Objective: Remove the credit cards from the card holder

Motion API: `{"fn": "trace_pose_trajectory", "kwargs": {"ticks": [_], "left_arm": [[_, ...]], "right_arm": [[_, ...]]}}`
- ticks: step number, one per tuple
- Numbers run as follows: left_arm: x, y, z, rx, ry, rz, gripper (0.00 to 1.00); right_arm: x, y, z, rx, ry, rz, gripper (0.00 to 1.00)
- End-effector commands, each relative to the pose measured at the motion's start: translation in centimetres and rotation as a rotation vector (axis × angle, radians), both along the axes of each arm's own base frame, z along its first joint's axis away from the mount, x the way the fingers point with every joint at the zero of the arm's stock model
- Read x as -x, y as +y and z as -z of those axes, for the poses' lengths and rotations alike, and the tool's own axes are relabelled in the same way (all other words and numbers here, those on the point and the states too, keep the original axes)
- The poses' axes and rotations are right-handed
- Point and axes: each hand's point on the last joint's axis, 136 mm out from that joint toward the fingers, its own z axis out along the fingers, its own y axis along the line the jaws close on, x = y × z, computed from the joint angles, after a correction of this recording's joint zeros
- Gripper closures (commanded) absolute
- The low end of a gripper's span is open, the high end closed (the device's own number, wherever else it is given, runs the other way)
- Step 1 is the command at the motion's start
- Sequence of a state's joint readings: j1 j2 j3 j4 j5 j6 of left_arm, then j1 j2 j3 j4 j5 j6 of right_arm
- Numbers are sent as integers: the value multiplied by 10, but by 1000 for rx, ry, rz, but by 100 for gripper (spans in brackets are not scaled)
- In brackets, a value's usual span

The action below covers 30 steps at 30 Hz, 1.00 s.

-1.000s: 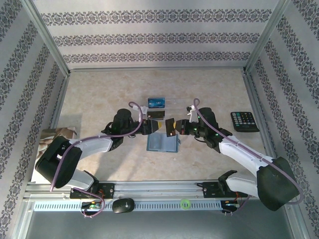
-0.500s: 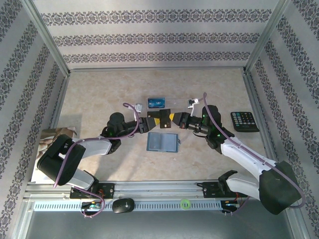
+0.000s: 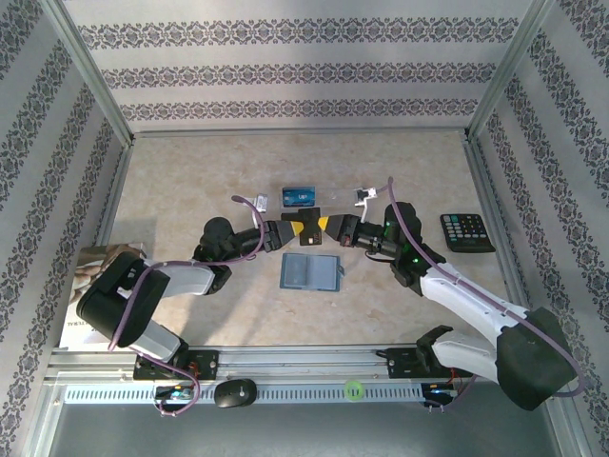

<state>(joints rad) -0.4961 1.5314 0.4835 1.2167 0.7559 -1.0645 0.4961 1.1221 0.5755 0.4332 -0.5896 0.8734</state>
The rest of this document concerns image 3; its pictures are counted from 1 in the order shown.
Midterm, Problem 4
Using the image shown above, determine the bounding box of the aluminium side rail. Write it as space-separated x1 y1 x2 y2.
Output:
463 132 541 342
96 140 134 247

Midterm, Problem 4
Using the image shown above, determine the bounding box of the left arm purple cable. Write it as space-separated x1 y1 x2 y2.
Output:
108 193 266 419

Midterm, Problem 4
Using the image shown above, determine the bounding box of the black computer mouse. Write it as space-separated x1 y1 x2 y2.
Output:
213 378 258 409

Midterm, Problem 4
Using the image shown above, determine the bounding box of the clear acrylic tray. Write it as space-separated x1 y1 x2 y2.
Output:
278 186 363 242

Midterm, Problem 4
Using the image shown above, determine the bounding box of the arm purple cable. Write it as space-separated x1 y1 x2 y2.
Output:
108 193 266 419
374 176 586 415

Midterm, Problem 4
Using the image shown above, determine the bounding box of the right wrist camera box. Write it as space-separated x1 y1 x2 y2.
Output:
353 187 378 223

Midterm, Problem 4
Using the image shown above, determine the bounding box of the aluminium corner post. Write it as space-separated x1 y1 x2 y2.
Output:
467 0 559 142
47 0 137 147

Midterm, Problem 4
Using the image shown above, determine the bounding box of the aluminium front rail frame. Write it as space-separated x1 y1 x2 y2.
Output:
45 345 558 382

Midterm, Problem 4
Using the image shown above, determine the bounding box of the black calculator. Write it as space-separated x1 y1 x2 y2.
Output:
440 212 497 253

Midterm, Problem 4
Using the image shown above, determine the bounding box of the blue credit card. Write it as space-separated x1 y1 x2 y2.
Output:
281 185 318 208

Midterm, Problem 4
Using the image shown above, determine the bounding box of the paperback book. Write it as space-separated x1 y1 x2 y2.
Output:
59 242 148 348

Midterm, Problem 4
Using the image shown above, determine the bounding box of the blue leather card holder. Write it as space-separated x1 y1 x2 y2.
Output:
279 251 344 291

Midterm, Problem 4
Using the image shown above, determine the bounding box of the slotted grey cable duct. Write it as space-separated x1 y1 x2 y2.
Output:
63 384 424 405

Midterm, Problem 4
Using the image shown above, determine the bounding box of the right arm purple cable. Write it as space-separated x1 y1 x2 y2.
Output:
374 176 586 415

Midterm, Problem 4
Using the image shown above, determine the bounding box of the small circuit board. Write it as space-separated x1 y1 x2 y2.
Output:
422 383 461 408
154 386 199 404

